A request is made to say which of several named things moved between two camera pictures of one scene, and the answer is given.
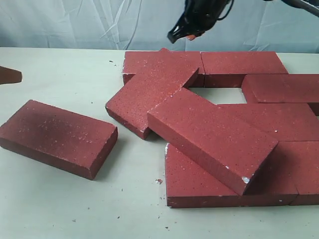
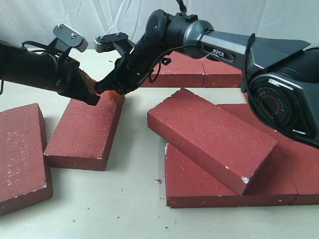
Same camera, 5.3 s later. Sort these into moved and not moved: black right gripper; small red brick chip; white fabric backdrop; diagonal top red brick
Moved: black right gripper
Not moved: white fabric backdrop; diagonal top red brick; small red brick chip
